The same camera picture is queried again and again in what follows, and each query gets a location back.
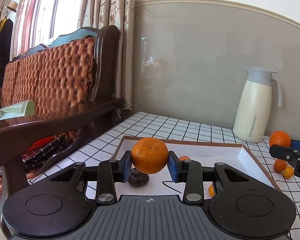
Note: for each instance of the pale green plastic container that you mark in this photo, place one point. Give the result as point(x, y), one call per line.
point(17, 107)

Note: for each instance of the orange carrot piece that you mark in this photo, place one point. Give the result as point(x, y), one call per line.
point(184, 158)

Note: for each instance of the small yellow-orange tangerine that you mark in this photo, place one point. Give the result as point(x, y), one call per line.
point(211, 190)
point(288, 173)

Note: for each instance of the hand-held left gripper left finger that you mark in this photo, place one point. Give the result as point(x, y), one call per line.
point(127, 166)

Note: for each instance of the dark purple round fruit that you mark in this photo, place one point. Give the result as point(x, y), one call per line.
point(138, 180)

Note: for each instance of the blue sofa backrest top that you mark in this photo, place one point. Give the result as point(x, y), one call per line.
point(65, 36)

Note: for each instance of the black jacket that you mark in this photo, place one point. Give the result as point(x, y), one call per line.
point(1, 42)

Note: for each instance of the straw hat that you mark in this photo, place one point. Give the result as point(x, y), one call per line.
point(12, 6)

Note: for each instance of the window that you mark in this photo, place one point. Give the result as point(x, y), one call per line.
point(57, 10)

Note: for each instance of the red cloth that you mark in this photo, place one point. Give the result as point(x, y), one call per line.
point(40, 145)

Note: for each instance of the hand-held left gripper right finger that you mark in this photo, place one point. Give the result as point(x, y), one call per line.
point(172, 167)

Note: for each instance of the large orange tangerine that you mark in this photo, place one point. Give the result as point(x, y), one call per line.
point(150, 155)

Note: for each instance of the black plaid cloth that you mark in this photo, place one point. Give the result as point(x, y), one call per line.
point(47, 155)

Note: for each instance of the embroidered beige curtain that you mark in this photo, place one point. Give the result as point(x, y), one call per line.
point(107, 5)

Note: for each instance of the cream thermos jug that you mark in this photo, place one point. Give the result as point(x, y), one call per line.
point(255, 110)

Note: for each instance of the brown cardboard box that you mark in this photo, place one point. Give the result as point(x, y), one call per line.
point(215, 155)

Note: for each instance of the wooden sofa orange tufted cushion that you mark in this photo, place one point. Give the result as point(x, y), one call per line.
point(52, 75)

